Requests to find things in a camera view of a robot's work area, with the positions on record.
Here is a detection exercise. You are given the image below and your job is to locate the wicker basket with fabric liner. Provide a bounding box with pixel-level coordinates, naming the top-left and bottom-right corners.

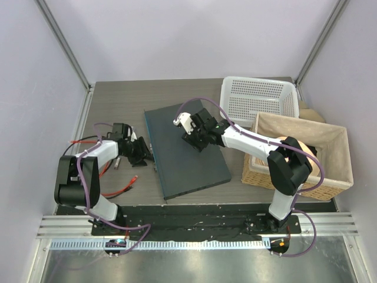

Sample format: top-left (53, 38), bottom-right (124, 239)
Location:
top-left (241, 111), bottom-right (353, 202)

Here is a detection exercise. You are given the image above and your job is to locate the dark network switch box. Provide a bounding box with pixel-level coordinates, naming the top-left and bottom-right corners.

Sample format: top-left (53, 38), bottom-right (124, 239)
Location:
top-left (144, 104), bottom-right (232, 200)

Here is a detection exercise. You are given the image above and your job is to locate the small grey plug connector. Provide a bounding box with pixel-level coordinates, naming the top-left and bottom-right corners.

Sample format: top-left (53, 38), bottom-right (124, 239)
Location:
top-left (114, 157), bottom-right (121, 170)

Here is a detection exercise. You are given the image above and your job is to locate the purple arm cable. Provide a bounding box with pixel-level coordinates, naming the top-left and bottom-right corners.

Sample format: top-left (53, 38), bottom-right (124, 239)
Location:
top-left (174, 97), bottom-right (325, 257)
top-left (52, 122), bottom-right (151, 271)

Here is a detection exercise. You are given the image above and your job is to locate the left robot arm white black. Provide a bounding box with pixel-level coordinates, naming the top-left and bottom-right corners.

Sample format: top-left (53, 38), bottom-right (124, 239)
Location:
top-left (54, 123), bottom-right (154, 235)

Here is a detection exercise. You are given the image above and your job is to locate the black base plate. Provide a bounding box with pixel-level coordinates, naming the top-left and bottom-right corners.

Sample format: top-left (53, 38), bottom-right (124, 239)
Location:
top-left (55, 203), bottom-right (338, 236)

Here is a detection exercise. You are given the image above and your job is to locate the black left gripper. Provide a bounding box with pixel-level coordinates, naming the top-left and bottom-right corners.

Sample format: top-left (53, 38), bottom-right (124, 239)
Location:
top-left (121, 137), bottom-right (154, 167)

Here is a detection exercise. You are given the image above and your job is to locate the black cloth in basket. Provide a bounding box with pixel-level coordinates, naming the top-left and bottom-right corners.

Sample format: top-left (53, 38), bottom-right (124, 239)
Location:
top-left (306, 145), bottom-right (318, 156)

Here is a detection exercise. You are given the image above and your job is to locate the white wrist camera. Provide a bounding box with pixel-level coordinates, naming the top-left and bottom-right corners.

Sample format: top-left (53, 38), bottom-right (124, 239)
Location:
top-left (173, 112), bottom-right (197, 135)
top-left (129, 126), bottom-right (137, 142)

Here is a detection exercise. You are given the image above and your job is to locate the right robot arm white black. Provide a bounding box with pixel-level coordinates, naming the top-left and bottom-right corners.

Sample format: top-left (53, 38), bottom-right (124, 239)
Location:
top-left (173, 108), bottom-right (312, 233)

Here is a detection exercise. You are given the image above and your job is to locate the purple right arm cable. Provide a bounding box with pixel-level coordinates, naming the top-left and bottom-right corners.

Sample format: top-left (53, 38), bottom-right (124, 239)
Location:
top-left (174, 97), bottom-right (325, 257)

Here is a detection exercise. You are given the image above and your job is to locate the peach hat in basket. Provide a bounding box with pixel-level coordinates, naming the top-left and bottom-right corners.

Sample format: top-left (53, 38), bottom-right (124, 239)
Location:
top-left (278, 136), bottom-right (321, 177)

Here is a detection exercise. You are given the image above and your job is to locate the aluminium rail frame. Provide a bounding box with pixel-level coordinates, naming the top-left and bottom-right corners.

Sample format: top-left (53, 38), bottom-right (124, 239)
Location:
top-left (28, 205), bottom-right (371, 282)

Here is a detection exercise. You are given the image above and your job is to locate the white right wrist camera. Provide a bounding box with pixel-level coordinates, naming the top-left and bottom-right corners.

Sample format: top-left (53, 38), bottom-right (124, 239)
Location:
top-left (173, 112), bottom-right (197, 135)

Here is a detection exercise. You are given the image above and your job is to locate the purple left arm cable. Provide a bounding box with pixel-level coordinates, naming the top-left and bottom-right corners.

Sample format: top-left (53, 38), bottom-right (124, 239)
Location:
top-left (52, 122), bottom-right (151, 271)

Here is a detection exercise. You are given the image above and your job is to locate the white perforated plastic basket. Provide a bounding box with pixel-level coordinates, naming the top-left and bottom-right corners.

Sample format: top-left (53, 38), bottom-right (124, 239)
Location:
top-left (220, 76), bottom-right (299, 127)

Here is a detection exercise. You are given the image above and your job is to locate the black network cable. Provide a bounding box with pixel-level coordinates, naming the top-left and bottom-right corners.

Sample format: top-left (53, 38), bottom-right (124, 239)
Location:
top-left (60, 134), bottom-right (132, 199)

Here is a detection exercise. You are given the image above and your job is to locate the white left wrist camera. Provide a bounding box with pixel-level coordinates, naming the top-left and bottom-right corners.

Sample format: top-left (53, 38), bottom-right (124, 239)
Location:
top-left (129, 126), bottom-right (137, 142)

